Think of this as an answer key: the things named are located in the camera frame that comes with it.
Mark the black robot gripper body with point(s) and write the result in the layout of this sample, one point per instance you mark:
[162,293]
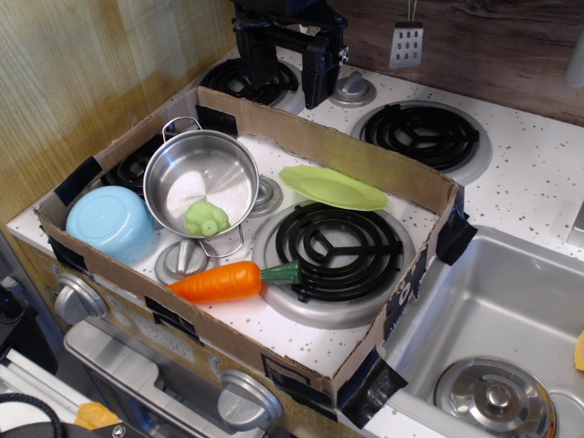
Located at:
[262,26]

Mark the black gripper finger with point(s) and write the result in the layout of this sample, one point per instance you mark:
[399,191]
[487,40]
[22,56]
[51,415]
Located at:
[320,68]
[260,64]

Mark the light green toy broccoli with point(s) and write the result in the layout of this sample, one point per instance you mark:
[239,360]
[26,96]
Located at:
[205,219]

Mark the silver stovetop knob back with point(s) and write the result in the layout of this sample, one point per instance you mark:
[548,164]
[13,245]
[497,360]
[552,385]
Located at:
[353,91]

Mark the silver stovetop knob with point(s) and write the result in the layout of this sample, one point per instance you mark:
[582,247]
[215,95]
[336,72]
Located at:
[268,199]
[353,91]
[183,259]

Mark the back left black burner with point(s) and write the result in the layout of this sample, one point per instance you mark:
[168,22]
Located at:
[282,92]

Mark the black burner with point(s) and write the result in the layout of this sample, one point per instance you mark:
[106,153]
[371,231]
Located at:
[435,134]
[129,173]
[282,92]
[350,262]

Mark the hanging metal spatula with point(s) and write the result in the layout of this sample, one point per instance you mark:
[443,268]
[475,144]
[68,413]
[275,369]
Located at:
[407,39]

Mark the light green plastic plate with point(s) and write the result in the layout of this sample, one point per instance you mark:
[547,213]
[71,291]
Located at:
[333,188]

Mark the small stainless steel pot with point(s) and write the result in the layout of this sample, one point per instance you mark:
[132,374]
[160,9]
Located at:
[196,165]

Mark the silver stovetop knob middle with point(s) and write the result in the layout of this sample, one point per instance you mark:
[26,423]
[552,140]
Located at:
[268,199]

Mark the back right black burner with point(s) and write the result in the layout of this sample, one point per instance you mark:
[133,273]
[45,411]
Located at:
[435,134]

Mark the front left black burner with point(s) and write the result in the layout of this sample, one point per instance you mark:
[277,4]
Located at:
[129,173]

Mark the front right black burner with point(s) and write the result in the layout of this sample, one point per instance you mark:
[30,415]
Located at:
[350,262]

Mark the silver stovetop knob front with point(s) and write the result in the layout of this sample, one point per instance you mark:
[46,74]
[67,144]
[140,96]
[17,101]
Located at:
[183,259]

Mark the light blue plastic bowl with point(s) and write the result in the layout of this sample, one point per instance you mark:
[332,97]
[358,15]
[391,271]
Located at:
[113,220]

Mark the orange toy carrot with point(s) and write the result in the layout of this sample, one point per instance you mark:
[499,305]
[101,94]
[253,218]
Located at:
[236,281]

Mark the stainless steel sink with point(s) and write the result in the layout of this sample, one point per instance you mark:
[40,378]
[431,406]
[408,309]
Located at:
[503,298]

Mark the silver oven knob left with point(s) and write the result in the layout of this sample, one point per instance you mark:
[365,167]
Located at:
[77,300]

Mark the silver oven knob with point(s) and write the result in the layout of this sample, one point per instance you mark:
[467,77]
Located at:
[245,404]
[77,300]

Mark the brown cardboard fence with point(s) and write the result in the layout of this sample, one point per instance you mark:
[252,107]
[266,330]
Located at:
[330,382]

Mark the silver oven knob right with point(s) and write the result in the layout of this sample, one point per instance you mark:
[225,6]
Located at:
[245,404]

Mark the stainless steel pot lid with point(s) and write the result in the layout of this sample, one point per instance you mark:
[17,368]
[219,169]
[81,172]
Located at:
[497,397]

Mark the orange object at right edge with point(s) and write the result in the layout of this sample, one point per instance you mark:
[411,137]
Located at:
[579,352]

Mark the orange object bottom left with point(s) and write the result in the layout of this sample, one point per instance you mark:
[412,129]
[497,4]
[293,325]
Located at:
[93,415]

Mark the silver oven door handle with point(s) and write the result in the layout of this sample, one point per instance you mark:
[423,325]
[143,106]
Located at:
[152,393]

